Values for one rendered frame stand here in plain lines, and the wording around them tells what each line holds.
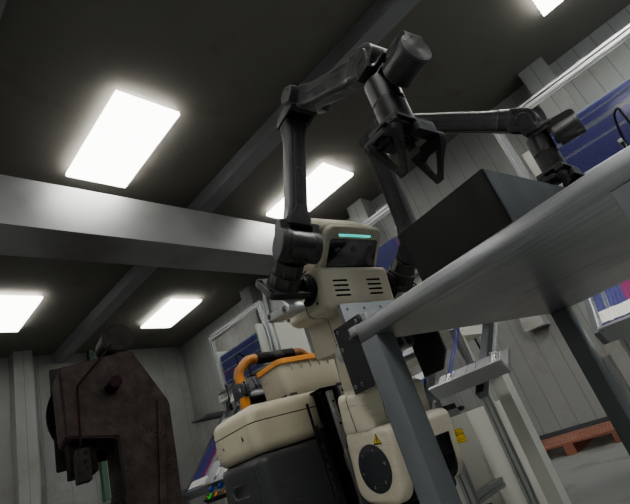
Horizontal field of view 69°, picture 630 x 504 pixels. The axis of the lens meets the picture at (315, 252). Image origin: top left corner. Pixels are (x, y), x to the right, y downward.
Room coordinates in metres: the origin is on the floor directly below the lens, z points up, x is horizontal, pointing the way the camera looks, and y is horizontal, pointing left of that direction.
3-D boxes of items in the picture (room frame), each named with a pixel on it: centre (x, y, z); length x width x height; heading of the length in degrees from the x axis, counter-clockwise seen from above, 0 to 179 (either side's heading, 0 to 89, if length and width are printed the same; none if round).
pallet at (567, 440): (5.02, -1.78, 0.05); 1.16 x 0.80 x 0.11; 52
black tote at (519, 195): (0.83, -0.41, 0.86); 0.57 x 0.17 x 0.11; 133
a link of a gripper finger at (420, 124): (0.66, -0.22, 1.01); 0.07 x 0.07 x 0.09; 42
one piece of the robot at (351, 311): (1.17, -0.10, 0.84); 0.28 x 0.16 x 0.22; 133
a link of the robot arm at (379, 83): (0.63, -0.21, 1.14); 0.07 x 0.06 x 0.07; 32
